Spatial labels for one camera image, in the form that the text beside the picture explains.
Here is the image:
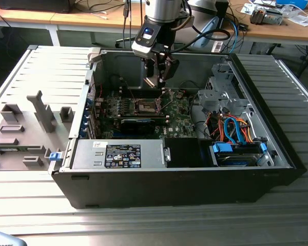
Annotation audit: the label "white papers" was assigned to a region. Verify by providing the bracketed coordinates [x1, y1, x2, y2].
[284, 10, 308, 28]

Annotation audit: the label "green motherboard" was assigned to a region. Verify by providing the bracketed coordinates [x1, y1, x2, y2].
[93, 87, 198, 140]

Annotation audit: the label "silver power supply box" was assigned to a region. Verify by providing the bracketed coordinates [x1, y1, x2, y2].
[69, 139, 171, 170]

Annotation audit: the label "pale blue teach pendant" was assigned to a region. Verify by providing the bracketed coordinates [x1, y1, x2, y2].
[0, 229, 25, 246]

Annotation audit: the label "black box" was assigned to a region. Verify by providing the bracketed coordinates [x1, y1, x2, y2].
[0, 0, 73, 14]

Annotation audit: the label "blue box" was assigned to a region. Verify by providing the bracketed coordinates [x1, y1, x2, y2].
[276, 0, 308, 10]

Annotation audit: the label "CPU socket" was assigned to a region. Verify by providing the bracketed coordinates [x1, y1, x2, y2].
[133, 98, 162, 115]

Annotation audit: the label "black plastic shroud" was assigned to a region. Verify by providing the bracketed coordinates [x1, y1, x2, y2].
[163, 137, 214, 169]

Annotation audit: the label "blue hanging cable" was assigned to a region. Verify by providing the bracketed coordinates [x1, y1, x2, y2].
[229, 20, 242, 53]

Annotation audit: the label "thick black camera cable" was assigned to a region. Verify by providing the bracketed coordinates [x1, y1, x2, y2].
[169, 28, 232, 53]

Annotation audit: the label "wooden desk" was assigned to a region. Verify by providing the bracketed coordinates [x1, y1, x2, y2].
[0, 0, 148, 47]
[211, 0, 308, 56]

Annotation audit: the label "silver CPU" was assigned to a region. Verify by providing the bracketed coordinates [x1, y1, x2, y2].
[142, 76, 157, 88]

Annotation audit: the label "black round cable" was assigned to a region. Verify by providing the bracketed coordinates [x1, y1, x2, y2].
[189, 96, 214, 136]

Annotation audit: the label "grey metal device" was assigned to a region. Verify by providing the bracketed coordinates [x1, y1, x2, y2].
[249, 6, 285, 26]

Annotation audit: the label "orange power wire bundle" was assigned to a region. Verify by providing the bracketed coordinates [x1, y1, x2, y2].
[209, 114, 256, 144]

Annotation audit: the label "black PC case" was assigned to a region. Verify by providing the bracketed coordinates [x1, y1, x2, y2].
[50, 47, 307, 210]

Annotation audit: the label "green RAM stick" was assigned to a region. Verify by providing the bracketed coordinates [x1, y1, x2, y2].
[0, 146, 42, 152]

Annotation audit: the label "grey parts rack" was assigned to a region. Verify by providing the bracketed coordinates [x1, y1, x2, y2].
[0, 89, 76, 172]

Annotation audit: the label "metal socket cover frame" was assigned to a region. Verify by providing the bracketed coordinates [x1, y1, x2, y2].
[155, 88, 175, 114]

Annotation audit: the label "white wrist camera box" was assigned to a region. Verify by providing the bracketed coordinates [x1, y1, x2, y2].
[131, 22, 160, 60]

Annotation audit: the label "silver metal drive cage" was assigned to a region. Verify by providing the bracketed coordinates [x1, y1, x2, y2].
[197, 63, 250, 116]

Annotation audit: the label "hard disk in blue carrier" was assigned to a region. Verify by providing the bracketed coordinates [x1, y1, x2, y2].
[209, 142, 270, 168]

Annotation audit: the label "small white box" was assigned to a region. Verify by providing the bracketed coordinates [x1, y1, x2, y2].
[211, 40, 224, 54]

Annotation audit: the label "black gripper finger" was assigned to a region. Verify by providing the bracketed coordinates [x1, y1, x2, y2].
[156, 52, 181, 89]
[144, 57, 157, 77]

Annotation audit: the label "thin red wire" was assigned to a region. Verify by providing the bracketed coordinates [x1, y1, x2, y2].
[90, 83, 105, 101]

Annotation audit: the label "blue flat data wire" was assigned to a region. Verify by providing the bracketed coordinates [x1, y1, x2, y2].
[232, 117, 247, 147]
[223, 115, 238, 145]

